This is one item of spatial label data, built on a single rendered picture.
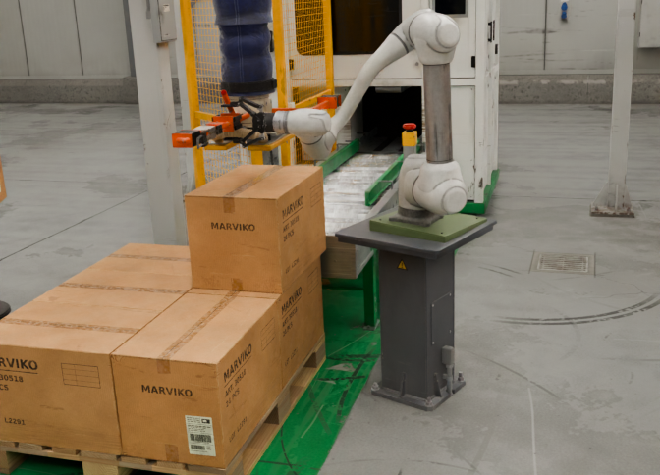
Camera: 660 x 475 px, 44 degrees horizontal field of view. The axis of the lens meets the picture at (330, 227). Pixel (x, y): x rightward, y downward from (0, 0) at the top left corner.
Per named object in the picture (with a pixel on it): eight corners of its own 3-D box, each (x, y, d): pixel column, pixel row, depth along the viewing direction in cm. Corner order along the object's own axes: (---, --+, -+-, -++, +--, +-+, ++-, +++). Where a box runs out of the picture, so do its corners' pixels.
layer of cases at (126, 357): (137, 317, 420) (129, 242, 408) (324, 332, 392) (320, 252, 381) (-19, 437, 310) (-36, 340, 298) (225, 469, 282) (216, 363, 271)
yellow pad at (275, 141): (275, 135, 360) (274, 124, 359) (297, 135, 357) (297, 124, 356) (247, 150, 329) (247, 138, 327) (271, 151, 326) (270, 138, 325)
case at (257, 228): (247, 244, 396) (242, 164, 385) (326, 249, 385) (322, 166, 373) (192, 288, 341) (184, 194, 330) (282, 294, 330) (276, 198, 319)
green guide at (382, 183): (416, 150, 600) (416, 138, 598) (431, 150, 597) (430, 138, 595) (364, 206, 453) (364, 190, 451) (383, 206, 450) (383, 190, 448)
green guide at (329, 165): (346, 149, 615) (346, 137, 613) (359, 149, 612) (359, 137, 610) (273, 203, 468) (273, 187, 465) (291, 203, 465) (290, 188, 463)
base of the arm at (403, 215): (448, 215, 349) (448, 202, 347) (428, 227, 330) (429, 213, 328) (408, 209, 357) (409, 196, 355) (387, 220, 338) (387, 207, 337)
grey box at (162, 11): (170, 40, 471) (164, -14, 462) (178, 40, 469) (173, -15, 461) (153, 42, 452) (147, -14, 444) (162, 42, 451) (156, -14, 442)
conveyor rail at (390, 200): (428, 170, 602) (428, 145, 597) (435, 171, 601) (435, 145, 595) (348, 275, 390) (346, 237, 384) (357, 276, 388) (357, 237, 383)
